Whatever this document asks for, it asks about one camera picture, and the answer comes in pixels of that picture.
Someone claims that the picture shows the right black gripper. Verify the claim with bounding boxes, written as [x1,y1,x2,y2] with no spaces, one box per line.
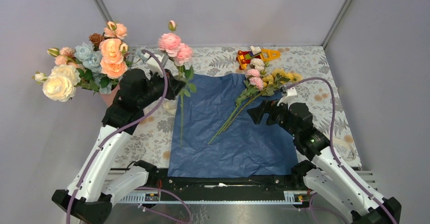
[246,96,299,137]

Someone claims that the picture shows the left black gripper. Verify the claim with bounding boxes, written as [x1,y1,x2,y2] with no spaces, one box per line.
[138,67,187,108]

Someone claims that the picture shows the pink rose stem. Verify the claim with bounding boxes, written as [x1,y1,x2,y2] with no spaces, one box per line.
[158,20,196,145]

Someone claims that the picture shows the blue paper bouquet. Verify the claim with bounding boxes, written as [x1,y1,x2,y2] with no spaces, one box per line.
[168,73,298,178]

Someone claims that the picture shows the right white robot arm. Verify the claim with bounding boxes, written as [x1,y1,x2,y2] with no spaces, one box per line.
[247,96,402,223]

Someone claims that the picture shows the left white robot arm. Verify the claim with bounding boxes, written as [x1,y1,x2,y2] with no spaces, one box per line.
[52,50,185,223]

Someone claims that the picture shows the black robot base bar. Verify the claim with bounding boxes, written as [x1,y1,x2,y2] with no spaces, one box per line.
[137,160,316,197]

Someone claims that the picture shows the pink ceramic vase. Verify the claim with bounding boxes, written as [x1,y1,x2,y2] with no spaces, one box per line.
[99,84,120,107]

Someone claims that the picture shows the flowers in vase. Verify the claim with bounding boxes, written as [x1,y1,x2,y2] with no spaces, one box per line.
[32,21,135,102]

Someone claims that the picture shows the small cream ribbon scrap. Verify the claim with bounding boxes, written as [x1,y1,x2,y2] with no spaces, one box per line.
[163,102,177,115]

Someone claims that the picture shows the colourful toy block car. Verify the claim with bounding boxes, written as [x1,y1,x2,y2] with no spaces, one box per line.
[236,46,281,70]

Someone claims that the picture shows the floral patterned table mat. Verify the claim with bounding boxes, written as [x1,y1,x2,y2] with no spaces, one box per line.
[112,46,362,170]

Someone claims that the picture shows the white slotted cable duct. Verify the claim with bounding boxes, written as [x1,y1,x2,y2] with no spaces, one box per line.
[119,188,310,205]

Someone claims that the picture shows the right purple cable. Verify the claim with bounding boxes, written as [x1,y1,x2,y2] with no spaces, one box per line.
[285,77,399,224]

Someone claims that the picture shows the purple cable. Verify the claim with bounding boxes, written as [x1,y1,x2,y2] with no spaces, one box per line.
[285,77,399,224]
[65,49,192,224]

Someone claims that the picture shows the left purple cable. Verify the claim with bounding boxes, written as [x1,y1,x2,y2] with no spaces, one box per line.
[65,49,192,224]

